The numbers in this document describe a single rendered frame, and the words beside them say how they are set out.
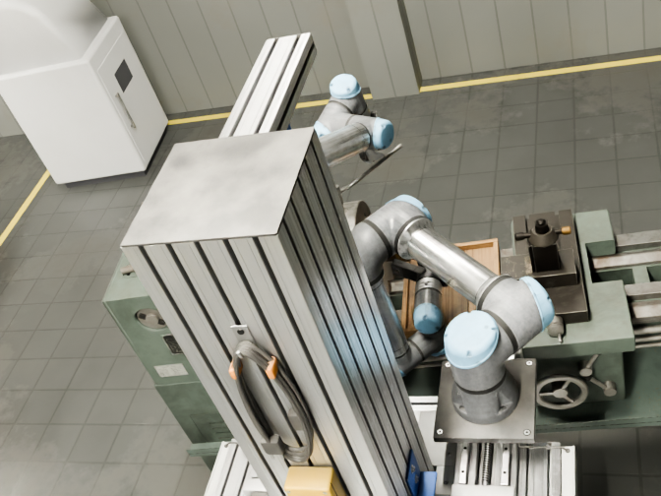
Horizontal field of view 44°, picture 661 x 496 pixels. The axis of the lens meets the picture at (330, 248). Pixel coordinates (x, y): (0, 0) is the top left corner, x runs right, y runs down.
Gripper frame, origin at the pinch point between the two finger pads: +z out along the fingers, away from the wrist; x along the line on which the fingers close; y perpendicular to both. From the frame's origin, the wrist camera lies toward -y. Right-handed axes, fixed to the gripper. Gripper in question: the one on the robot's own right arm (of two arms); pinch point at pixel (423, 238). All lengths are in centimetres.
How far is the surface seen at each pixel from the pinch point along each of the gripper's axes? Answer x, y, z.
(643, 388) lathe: -54, 58, -21
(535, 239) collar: 6.4, 32.6, -13.7
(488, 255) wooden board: -19.1, 16.8, 9.5
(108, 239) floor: -108, -215, 158
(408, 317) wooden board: -19.1, -8.1, -13.5
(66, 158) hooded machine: -83, -253, 215
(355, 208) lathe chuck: 16.0, -16.9, -0.9
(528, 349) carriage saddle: -16.1, 26.9, -33.2
